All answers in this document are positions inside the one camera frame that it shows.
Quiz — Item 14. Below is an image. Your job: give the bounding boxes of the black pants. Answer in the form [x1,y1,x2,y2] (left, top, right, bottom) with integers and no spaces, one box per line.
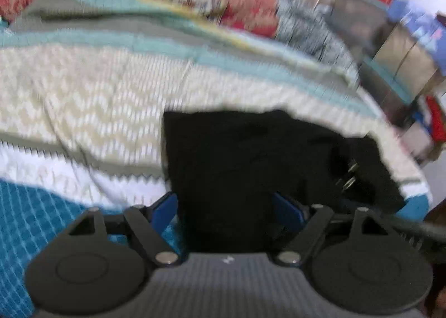
[163,110,405,253]

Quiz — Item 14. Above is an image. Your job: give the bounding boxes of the striped chevron bed cover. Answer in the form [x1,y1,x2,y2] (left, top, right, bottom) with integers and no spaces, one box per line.
[0,0,433,318]

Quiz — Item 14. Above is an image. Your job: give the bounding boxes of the red and white clothes pile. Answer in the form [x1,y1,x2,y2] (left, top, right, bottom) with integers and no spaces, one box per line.
[413,94,445,161]

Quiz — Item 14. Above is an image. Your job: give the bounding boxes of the stacked storage boxes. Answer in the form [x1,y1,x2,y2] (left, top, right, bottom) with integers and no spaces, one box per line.
[326,0,445,126]

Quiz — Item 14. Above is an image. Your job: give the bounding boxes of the blue cloth on boxes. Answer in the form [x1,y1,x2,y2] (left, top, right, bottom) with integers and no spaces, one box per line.
[387,0,446,76]

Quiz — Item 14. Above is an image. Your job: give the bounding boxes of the red floral patchwork quilt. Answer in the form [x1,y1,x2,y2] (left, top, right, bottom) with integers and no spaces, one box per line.
[1,0,358,84]

